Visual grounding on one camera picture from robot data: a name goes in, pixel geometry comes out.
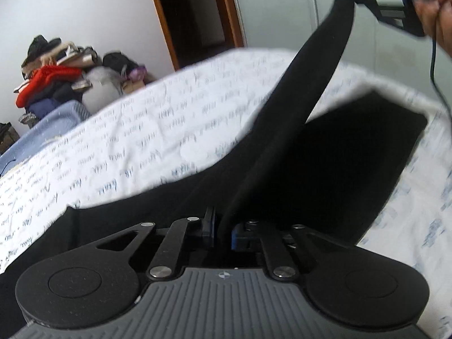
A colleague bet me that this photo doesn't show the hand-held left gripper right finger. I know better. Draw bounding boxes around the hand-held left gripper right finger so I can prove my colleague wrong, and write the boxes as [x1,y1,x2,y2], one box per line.
[231,220,357,282]

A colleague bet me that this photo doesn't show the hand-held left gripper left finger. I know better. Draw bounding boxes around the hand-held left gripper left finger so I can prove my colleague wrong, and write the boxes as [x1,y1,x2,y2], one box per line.
[96,206,217,282]

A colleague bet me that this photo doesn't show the black pants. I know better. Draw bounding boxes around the black pants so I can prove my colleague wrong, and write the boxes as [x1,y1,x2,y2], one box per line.
[0,0,429,333]

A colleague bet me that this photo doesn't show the person's right hand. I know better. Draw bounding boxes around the person's right hand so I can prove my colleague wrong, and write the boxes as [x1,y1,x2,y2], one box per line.
[412,0,452,58]

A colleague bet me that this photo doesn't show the frosted glass wardrobe door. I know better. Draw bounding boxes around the frosted glass wardrobe door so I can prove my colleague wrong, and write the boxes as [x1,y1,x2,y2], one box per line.
[226,0,452,114]

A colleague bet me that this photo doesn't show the white script-printed bed sheet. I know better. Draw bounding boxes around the white script-printed bed sheet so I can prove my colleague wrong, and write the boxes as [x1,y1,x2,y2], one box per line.
[0,47,452,339]

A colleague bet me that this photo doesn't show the purple cloth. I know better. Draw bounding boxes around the purple cloth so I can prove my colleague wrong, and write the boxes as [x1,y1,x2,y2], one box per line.
[127,64,147,81]

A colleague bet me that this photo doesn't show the grey bag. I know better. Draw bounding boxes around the grey bag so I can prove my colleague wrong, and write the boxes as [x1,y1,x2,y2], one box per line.
[82,66,125,114]

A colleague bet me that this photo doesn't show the black bag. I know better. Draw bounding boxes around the black bag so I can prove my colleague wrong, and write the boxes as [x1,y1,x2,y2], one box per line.
[102,52,139,75]

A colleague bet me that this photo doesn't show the navy garment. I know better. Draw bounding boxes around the navy garment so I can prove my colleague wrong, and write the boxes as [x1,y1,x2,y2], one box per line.
[27,97,61,118]

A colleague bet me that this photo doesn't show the black garment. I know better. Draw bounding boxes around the black garment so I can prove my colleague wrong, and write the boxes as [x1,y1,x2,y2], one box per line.
[26,34,63,58]

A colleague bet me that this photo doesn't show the thin black cable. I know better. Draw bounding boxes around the thin black cable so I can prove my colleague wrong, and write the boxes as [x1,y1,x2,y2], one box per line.
[429,36,452,118]

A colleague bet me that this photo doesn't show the wooden door frame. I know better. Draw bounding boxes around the wooden door frame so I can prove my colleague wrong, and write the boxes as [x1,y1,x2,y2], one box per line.
[145,0,247,71]

